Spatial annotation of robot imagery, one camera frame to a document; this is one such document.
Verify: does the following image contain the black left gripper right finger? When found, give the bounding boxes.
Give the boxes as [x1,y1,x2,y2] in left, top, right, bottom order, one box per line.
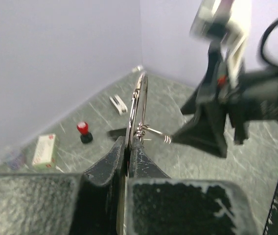
[126,140,258,235]

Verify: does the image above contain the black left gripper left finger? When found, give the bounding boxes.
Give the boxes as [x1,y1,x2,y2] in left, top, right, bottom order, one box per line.
[70,137,126,235]

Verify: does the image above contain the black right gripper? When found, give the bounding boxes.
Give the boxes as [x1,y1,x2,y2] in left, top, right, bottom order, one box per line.
[172,43,278,158]

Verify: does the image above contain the silver key bunch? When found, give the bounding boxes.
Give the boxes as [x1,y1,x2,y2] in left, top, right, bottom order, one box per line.
[135,123,172,144]

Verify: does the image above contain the large metal keyring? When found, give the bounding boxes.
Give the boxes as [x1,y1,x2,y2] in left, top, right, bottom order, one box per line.
[125,71,148,150]

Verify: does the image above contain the white cardboard box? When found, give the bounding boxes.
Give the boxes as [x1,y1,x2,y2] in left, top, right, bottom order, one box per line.
[32,134,57,169]

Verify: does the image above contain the white plastic clip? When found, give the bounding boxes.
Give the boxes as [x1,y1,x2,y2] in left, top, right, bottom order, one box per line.
[109,95,128,116]

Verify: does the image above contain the red black stamp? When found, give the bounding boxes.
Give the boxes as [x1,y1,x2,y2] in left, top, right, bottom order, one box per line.
[76,121,93,144]

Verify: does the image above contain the clear plastic cup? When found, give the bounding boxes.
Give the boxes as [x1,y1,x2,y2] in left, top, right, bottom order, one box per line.
[0,146,25,170]

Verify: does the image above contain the white corner bracket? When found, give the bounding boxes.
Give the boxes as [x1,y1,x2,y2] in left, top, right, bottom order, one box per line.
[132,65,143,72]

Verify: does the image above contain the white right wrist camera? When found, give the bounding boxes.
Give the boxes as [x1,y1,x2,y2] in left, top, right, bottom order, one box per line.
[190,0,252,89]

